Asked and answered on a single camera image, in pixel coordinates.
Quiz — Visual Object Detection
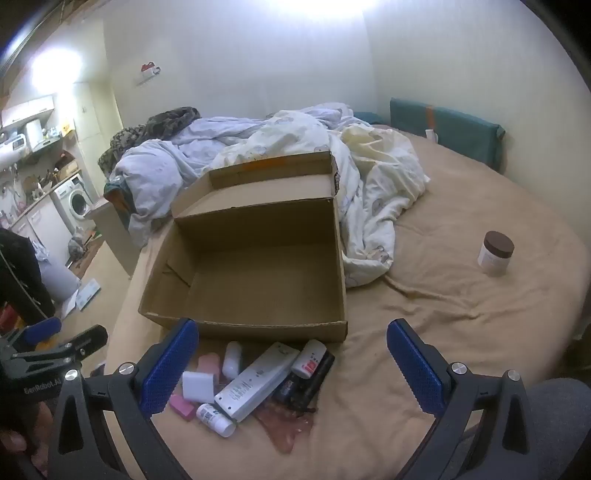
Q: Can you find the person's left hand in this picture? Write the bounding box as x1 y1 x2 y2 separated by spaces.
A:
0 399 51 467

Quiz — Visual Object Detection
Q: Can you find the black flashlight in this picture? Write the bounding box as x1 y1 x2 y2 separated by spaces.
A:
295 352 336 412

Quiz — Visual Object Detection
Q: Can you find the white printed duvet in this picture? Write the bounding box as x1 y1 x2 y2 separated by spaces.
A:
111 102 430 289

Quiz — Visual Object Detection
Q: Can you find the small white printed bottle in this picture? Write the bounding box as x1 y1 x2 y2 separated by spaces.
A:
196 403 237 438

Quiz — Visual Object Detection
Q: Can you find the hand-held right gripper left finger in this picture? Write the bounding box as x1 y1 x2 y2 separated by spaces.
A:
46 318 199 480

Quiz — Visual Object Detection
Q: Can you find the white washing machine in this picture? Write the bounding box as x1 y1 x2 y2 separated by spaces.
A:
51 172 95 232

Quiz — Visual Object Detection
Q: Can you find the plain white tube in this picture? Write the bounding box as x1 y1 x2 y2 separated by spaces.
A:
222 340 243 380

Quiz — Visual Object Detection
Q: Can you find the white bag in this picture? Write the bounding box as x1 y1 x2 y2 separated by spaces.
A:
39 258 79 303

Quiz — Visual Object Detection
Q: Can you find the white bottle with red label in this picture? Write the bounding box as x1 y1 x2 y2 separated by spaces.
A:
291 339 326 380

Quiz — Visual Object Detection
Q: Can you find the white wall cabinet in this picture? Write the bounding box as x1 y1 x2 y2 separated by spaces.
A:
2 95 56 127

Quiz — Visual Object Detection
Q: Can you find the black garment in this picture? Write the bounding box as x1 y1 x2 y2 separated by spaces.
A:
0 228 56 324

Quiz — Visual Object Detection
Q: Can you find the white book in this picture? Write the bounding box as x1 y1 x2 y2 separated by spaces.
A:
76 279 102 311

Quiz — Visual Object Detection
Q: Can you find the teal cloth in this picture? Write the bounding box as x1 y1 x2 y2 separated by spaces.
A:
104 180 134 213

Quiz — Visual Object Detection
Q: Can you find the teal headboard cushion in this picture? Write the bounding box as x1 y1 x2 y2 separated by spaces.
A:
389 97 505 174

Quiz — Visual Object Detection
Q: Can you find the dark patterned blanket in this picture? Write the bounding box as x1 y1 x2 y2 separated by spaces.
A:
98 107 201 176

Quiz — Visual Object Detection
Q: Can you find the white square case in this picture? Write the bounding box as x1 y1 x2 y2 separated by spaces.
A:
182 370 218 403

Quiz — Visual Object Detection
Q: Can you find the small pink box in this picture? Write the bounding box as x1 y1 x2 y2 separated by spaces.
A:
168 392 198 422

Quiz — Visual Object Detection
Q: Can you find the wooden nightstand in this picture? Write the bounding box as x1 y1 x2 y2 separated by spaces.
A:
85 196 144 278

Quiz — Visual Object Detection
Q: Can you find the white jar with brown lid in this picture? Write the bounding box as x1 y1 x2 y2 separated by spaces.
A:
477 231 515 278

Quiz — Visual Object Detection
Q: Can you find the cardboard box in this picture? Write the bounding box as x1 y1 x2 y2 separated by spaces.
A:
139 151 348 343

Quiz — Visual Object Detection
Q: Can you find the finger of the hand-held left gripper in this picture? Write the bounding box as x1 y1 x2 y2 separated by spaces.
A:
16 316 62 348
18 324 110 367

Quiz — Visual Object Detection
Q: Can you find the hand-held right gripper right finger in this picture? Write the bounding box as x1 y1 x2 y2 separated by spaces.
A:
386 318 539 480

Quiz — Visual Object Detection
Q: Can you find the white remote control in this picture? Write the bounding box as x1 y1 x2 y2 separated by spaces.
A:
213 342 301 423

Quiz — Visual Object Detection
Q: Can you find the white water heater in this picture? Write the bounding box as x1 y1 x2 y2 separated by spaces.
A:
0 131 31 169

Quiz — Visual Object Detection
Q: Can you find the white kitchen counter cabinet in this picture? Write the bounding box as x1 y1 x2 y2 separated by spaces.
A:
9 198 70 264

